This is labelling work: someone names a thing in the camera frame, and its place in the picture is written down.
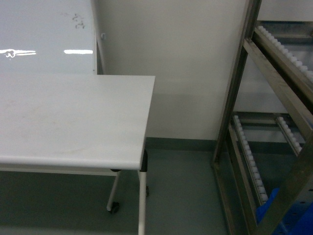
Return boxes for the stainless steel roller rack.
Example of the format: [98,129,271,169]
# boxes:
[212,0,313,235]

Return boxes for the white glossy whiteboard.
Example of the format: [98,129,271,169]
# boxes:
[0,0,101,74]

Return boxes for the lower left blue crate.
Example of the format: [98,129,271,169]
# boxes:
[256,188,313,235]

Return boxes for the white table frame legs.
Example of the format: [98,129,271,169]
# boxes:
[0,153,149,235]

